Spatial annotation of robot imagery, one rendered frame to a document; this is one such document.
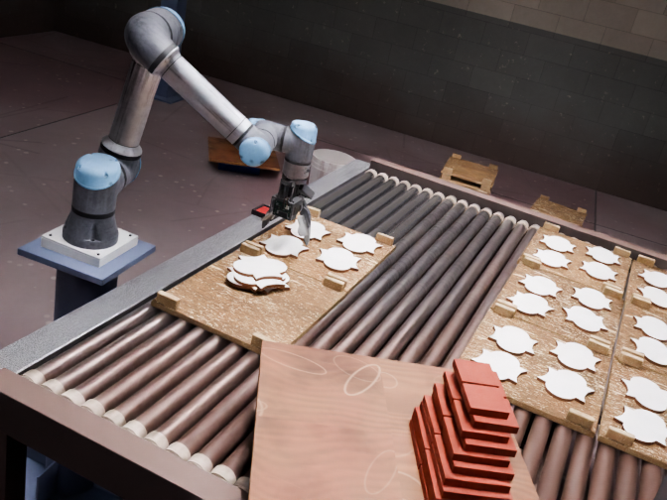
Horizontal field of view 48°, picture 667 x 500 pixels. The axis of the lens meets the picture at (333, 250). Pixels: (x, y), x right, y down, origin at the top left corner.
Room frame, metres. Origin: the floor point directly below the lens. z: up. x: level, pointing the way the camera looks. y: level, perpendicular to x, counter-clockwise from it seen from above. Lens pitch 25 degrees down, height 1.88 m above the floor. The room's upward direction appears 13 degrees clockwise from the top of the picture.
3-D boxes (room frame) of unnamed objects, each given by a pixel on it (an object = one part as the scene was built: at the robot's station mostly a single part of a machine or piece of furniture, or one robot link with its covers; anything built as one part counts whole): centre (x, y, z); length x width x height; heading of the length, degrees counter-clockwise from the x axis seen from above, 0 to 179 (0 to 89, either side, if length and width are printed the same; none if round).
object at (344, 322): (1.95, -0.15, 0.90); 1.95 x 0.05 x 0.05; 161
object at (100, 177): (1.87, 0.67, 1.07); 0.13 x 0.12 x 0.14; 179
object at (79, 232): (1.87, 0.68, 0.95); 0.15 x 0.15 x 0.10
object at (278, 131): (1.97, 0.25, 1.27); 0.11 x 0.11 x 0.08; 89
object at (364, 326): (1.94, -0.20, 0.90); 1.95 x 0.05 x 0.05; 161
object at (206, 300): (1.69, 0.17, 0.93); 0.41 x 0.35 x 0.02; 161
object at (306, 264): (2.08, 0.04, 0.93); 0.41 x 0.35 x 0.02; 161
